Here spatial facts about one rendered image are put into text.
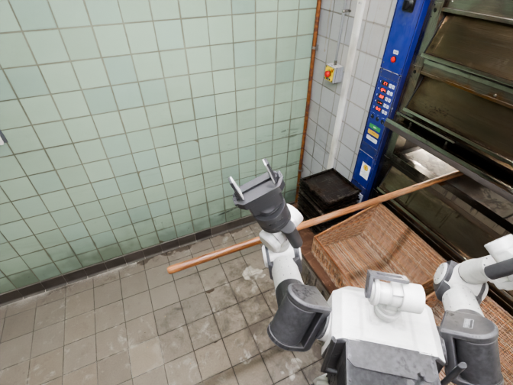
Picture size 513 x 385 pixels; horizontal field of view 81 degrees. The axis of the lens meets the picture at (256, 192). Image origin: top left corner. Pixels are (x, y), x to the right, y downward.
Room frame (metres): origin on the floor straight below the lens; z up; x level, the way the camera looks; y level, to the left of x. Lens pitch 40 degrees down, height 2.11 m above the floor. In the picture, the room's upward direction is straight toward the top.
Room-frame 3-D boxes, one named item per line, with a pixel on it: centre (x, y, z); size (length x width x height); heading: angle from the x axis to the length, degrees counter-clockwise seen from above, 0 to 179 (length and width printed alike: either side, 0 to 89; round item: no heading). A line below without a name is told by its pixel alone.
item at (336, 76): (2.00, -0.50, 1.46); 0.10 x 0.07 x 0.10; 24
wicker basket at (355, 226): (1.08, -0.68, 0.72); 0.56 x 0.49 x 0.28; 23
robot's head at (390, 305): (0.39, -0.33, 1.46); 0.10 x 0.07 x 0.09; 78
